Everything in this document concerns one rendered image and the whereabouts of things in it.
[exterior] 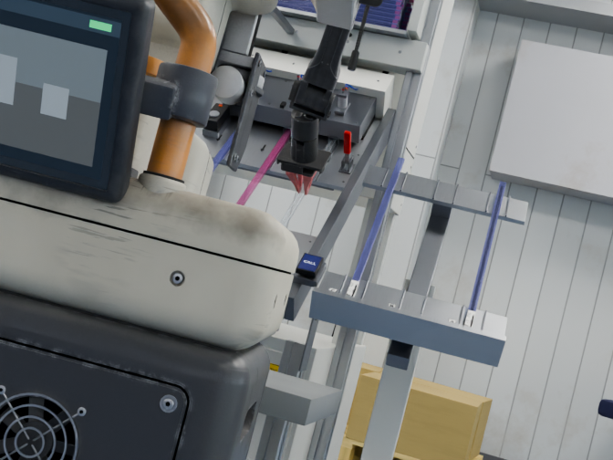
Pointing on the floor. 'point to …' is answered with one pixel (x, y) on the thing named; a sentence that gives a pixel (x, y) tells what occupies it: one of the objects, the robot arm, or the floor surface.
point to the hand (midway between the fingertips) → (303, 190)
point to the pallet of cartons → (420, 421)
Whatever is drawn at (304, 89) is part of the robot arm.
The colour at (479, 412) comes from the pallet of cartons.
